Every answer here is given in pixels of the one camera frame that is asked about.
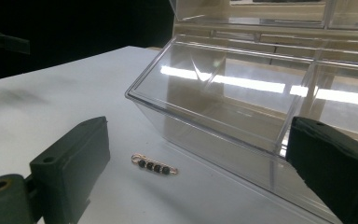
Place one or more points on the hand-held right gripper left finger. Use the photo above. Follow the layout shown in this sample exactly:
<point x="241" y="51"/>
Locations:
<point x="74" y="161"/>

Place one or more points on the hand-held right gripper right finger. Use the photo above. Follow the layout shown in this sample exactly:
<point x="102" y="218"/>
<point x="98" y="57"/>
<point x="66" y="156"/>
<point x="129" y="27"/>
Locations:
<point x="335" y="168"/>

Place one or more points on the black beaded hair clip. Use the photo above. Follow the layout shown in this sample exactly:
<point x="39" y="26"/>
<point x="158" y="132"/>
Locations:
<point x="154" y="165"/>

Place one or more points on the clear plastic storage box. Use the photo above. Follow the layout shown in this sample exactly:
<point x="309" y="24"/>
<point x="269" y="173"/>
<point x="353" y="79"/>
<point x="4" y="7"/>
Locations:
<point x="230" y="99"/>

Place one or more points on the black metal stand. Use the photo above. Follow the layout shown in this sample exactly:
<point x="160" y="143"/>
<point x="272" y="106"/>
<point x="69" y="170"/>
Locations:
<point x="3" y="43"/>

